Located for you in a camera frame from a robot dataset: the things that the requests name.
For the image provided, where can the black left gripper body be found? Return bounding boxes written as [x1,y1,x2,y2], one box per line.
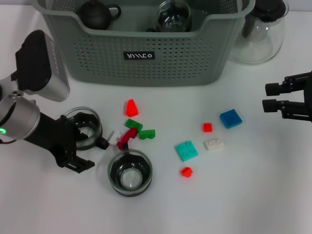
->
[24,113,78,169]

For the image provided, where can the small white toy brick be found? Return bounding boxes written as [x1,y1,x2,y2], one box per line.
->
[107,131,123,146]

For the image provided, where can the grey-green perforated storage bin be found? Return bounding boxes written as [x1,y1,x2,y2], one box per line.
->
[33,0,255,87]

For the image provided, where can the blue square brick plate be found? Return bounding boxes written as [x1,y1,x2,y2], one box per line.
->
[219,109,243,129]

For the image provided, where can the glass carafe with black lid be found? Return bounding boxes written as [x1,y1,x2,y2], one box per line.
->
[229,0,290,64]

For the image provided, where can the dark red toy brick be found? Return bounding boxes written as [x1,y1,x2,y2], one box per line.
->
[117,128,138,151]

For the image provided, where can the green toy brick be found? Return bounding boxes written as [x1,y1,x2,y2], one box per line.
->
[125,118,144,131]
[138,129,156,140]

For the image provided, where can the orange-red slope brick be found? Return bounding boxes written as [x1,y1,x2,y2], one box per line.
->
[125,98,141,117]

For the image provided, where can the wide white toy brick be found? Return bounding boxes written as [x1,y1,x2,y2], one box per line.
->
[204,138,225,152]

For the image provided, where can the teal square brick plate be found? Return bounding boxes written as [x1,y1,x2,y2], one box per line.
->
[175,140,199,162]

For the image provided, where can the small orange-red sloped brick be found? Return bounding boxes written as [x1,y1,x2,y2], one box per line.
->
[180,166,194,178]

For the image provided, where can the dark clay teapot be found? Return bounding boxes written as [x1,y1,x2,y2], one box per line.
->
[78,0,122,30]

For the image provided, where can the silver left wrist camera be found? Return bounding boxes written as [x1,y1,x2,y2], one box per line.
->
[15,29,71,102]

